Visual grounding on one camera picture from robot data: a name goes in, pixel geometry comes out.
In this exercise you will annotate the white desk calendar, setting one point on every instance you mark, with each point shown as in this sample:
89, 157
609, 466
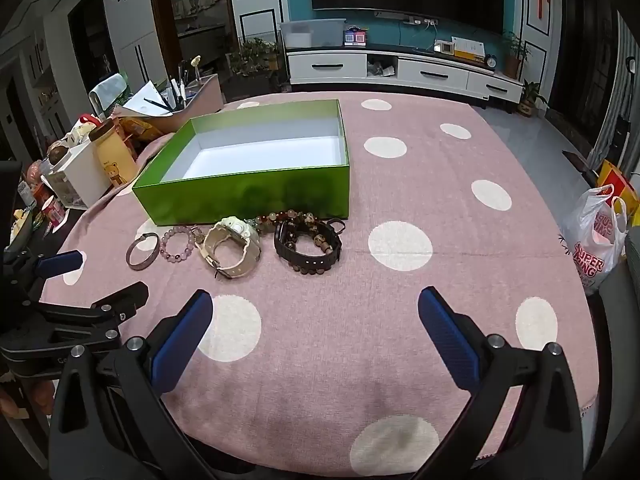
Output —
467, 49

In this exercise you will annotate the chair with green towel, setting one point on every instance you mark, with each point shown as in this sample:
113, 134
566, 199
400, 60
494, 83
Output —
107, 92

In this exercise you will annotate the small gold trinket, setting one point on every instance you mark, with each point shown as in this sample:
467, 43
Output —
197, 234

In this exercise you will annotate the cream wrist watch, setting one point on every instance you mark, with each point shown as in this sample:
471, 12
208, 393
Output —
235, 227

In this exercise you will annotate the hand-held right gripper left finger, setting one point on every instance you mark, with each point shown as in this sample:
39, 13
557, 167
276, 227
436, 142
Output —
182, 340

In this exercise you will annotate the white television cabinet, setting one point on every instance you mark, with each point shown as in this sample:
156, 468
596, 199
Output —
430, 72

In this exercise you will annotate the black alarm clock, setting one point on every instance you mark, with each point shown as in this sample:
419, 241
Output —
491, 61

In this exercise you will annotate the bushy potted plant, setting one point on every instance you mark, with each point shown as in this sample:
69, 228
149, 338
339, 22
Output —
255, 55

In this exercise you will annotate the white paper sheets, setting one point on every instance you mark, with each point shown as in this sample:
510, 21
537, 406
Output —
145, 97

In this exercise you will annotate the grey striped curtain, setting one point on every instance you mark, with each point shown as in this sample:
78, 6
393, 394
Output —
627, 70

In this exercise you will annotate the white printed plastic bag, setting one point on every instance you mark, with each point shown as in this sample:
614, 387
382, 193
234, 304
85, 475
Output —
595, 245

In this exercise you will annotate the white storage box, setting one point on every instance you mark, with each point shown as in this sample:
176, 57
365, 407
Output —
80, 175

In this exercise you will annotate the white power strip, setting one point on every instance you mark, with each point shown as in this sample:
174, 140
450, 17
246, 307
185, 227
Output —
425, 21

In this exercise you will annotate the green cardboard box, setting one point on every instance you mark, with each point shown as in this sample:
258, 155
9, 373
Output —
250, 195

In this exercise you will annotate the small white device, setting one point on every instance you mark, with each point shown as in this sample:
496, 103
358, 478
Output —
443, 46

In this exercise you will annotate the silver bangle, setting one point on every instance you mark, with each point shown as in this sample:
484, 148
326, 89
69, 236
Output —
141, 266

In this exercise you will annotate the brown storage box with stationery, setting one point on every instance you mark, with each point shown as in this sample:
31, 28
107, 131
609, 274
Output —
200, 102

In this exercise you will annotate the clear plastic storage bin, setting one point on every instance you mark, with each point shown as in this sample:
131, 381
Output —
312, 35

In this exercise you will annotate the small potted floor plant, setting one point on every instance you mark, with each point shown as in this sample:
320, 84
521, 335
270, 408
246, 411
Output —
530, 100

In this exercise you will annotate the pink polka dot tablecloth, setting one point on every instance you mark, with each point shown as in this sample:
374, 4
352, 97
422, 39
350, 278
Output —
350, 310

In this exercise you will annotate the yellow bottle with brown cap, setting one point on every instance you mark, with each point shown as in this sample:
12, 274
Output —
115, 160

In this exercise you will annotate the yellow paper bag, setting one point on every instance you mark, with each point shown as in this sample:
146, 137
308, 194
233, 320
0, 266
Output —
617, 185

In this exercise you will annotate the tall potted plant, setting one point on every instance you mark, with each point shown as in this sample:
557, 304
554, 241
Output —
514, 55

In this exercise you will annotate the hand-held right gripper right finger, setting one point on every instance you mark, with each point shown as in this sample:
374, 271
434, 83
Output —
447, 340

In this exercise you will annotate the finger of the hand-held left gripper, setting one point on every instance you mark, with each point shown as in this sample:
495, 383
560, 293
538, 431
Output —
60, 262
115, 302

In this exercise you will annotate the black wrist watch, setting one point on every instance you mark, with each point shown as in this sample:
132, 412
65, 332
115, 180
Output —
285, 250

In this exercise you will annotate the yellow snack bag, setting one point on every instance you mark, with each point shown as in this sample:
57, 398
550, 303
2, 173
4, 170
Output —
142, 130

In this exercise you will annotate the small blue display box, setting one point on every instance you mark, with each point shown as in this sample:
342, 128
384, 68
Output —
355, 37

